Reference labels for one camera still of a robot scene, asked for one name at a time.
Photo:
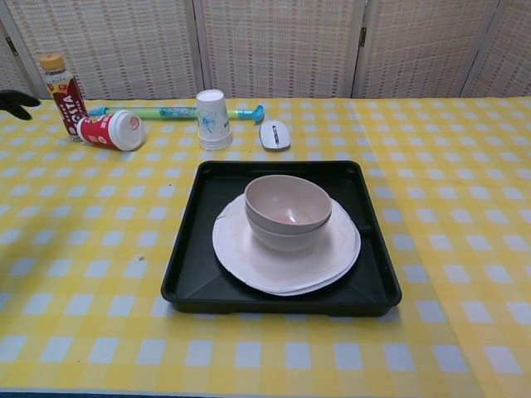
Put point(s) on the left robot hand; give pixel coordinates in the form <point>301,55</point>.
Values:
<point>14,101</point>

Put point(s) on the white paper plate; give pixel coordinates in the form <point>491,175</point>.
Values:
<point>236,248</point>

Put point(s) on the beige bowl with pink stain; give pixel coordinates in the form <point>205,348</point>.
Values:
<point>282,199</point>

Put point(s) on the plain beige bowl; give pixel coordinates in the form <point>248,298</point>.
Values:
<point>286,240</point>

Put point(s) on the white paper plate torn rim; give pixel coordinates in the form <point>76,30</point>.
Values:
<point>315,291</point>

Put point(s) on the black square plastic tray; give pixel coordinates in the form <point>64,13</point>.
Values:
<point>195,248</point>

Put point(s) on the Costa coffee bottle yellow cap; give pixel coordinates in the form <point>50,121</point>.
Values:
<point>66,99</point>

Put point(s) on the red paper cup white lid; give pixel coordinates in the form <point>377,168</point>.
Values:
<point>99,130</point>

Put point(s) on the yellow checked tablecloth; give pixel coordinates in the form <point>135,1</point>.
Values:
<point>456,166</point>
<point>83,207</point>

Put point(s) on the green blue toy water pump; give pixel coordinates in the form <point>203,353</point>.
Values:
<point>170,112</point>

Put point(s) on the white computer mouse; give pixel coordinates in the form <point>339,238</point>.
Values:
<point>275,134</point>

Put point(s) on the woven bamboo folding screen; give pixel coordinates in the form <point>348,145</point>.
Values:
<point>274,45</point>

